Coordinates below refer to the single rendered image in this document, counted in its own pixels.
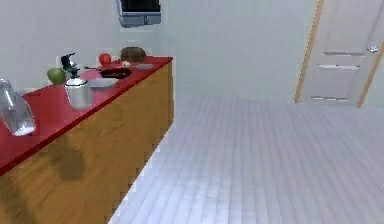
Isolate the black frying pan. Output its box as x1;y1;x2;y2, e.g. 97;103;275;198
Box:
83;65;133;80

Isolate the green apple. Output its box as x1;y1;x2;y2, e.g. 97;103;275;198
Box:
46;67;67;86

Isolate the white room door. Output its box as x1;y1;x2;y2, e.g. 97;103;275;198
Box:
293;0;384;109

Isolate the red tomato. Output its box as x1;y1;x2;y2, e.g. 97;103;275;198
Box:
98;52;112;67

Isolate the brown bread loaf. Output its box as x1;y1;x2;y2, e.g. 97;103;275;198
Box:
119;46;147;63

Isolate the clear glass bottle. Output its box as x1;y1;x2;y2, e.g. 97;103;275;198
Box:
0;78;37;137

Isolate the grey framed window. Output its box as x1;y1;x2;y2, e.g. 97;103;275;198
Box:
115;0;163;29

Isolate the wooden counter with red top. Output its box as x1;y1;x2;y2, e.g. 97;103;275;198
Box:
0;55;175;224

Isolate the grey plate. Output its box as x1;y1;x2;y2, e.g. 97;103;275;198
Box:
87;77;120;90

